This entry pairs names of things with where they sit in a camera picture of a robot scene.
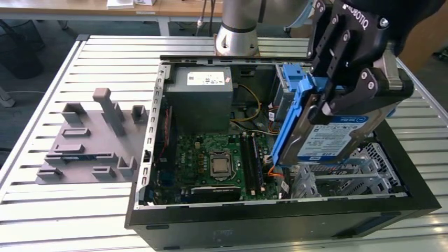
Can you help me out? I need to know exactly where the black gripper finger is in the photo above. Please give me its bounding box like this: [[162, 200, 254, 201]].
[[306, 0, 354, 79], [306, 51, 414, 125]]

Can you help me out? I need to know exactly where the hard disk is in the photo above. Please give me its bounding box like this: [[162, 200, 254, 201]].
[[270, 75, 398, 169]]

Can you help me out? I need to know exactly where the metal disk bay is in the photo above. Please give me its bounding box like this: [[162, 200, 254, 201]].
[[289, 157, 409, 199]]

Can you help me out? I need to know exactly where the blue plastic drive latch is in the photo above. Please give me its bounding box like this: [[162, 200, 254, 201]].
[[281, 64, 309, 87]]

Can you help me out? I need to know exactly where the wooden cabinet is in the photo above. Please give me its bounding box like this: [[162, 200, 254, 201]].
[[394, 5, 448, 74]]

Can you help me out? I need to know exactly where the black chair base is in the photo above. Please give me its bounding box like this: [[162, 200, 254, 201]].
[[432, 46, 448, 61]]

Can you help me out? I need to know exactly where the metal optical drive cage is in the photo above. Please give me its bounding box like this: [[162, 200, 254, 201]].
[[272, 62, 312, 121]]

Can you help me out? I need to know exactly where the grey power supply unit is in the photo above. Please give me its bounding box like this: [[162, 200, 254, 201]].
[[164, 66, 234, 134]]

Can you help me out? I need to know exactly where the black RAM slot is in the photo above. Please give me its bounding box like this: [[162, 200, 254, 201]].
[[240, 133, 254, 194]]

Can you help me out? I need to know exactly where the CPU socket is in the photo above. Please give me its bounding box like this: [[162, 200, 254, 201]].
[[208, 151, 234, 182]]

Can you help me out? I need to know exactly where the silver CPU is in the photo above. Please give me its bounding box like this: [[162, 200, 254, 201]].
[[212, 158, 230, 174]]

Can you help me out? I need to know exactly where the green motherboard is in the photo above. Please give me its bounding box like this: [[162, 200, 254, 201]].
[[156, 132, 281, 204]]

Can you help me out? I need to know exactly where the black graphics card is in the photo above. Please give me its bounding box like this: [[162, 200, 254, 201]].
[[190, 185, 242, 203]]

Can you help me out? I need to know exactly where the black open PC case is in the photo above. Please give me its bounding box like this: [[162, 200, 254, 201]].
[[124, 54, 441, 251]]

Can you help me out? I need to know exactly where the wooden desk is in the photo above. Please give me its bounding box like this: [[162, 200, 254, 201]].
[[0, 0, 309, 37]]

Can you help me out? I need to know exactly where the grey parts rack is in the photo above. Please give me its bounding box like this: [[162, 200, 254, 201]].
[[34, 88, 150, 186]]

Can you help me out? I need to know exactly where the black waste bin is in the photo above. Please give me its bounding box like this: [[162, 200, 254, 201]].
[[0, 19, 45, 79]]

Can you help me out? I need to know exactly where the grey desk foot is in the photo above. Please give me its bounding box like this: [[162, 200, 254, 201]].
[[0, 86, 16, 107]]

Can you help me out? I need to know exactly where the yellow wire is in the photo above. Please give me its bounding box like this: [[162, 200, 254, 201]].
[[230, 83, 261, 123]]

